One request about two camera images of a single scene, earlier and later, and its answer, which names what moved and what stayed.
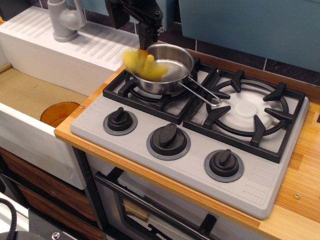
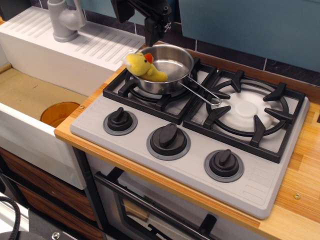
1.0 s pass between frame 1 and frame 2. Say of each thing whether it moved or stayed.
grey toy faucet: stayed
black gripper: moved
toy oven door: stayed
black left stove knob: stayed
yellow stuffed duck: moved
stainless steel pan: stayed
